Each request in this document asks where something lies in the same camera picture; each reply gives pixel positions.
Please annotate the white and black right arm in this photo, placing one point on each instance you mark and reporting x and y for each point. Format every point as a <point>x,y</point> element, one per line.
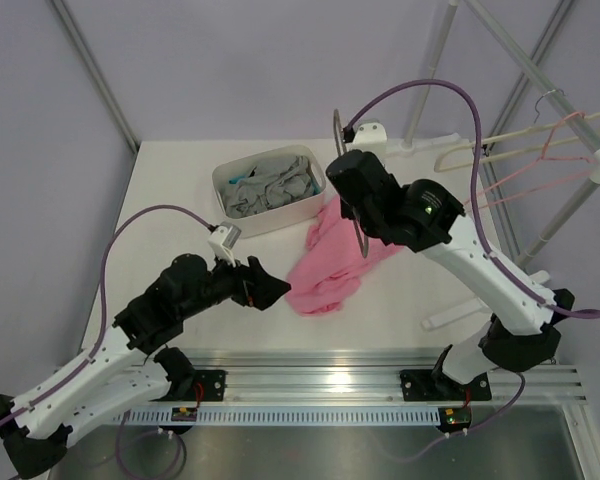
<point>426,218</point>

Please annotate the grey crumpled clothes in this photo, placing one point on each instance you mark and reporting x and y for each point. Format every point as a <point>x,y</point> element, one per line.
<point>268,185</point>

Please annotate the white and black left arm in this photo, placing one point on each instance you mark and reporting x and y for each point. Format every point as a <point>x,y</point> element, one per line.
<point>131,363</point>

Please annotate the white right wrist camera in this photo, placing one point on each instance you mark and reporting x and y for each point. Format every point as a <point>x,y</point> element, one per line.
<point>365,134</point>

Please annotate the pink t shirt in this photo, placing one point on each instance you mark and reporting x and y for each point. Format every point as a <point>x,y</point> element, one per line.
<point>332,267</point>

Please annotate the aluminium mounting rail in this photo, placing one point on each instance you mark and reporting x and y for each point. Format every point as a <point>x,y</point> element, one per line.
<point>358,377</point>

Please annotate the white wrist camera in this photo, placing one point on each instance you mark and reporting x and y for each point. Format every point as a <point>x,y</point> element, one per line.
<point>222,240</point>
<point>365,134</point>

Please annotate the white slotted cable duct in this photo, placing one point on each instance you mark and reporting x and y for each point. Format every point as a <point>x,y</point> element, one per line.
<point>285,416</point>

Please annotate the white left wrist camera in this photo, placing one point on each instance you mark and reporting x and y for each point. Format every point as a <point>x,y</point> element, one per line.
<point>222,240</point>

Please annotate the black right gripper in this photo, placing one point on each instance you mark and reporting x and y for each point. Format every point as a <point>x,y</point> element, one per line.
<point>346,211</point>

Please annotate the beige hanger with metal hook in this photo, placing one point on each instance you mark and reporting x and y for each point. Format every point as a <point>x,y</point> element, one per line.
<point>346,181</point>

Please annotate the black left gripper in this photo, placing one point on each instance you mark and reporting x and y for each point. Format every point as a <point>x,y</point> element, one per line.
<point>263,288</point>

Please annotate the pink wire hanger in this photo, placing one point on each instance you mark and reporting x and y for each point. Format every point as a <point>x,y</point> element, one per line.
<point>543,158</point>

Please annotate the aluminium frame post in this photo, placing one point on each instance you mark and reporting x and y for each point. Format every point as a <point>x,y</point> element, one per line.
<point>81,48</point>

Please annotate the white plastic basket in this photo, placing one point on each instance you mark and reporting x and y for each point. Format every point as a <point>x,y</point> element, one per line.
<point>280,217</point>

